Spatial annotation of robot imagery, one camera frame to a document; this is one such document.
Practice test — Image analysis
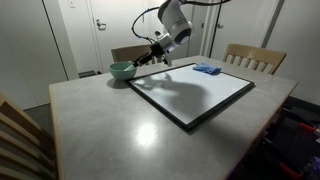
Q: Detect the blue cloth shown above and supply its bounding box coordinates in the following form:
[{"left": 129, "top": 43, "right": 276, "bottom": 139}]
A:
[{"left": 192, "top": 62, "right": 223, "bottom": 76}]

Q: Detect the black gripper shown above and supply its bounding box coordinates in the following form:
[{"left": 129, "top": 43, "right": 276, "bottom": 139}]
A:
[{"left": 132, "top": 41, "right": 173, "bottom": 68}]

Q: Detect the mint green bowl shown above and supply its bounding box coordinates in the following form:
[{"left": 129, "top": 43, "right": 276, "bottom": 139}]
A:
[{"left": 107, "top": 60, "right": 139, "bottom": 82}]

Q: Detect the dark brown slat-back chair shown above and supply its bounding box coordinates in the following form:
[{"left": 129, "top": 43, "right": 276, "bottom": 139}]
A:
[{"left": 110, "top": 43, "right": 164, "bottom": 65}]

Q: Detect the black clamp red-orange handle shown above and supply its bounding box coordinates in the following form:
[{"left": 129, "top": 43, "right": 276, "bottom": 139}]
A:
[
  {"left": 279, "top": 162, "right": 305, "bottom": 180},
  {"left": 297, "top": 121, "right": 318, "bottom": 135}
]

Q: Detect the light wooden slat-back chair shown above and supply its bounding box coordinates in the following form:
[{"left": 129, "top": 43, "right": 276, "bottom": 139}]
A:
[
  {"left": 0, "top": 91, "right": 58, "bottom": 180},
  {"left": 222, "top": 43, "right": 288, "bottom": 75}
]

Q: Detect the white door with lever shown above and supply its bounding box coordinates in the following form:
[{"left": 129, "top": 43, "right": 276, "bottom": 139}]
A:
[{"left": 87, "top": 0, "right": 145, "bottom": 74}]

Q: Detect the silver lever door handle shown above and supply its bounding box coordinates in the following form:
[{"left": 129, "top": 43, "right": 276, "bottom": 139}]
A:
[{"left": 95, "top": 18, "right": 108, "bottom": 31}]

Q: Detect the thick black cable hose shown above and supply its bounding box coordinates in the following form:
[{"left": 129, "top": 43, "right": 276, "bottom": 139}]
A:
[{"left": 179, "top": 0, "right": 232, "bottom": 6}]

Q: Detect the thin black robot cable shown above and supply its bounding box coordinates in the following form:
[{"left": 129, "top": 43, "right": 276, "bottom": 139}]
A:
[{"left": 130, "top": 5, "right": 162, "bottom": 45}]

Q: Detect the black framed whiteboard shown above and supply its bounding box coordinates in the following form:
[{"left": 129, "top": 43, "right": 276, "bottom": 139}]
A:
[{"left": 125, "top": 62, "right": 256, "bottom": 132}]

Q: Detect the white door with knob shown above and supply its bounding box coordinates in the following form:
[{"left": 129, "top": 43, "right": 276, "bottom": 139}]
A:
[{"left": 209, "top": 0, "right": 279, "bottom": 63}]

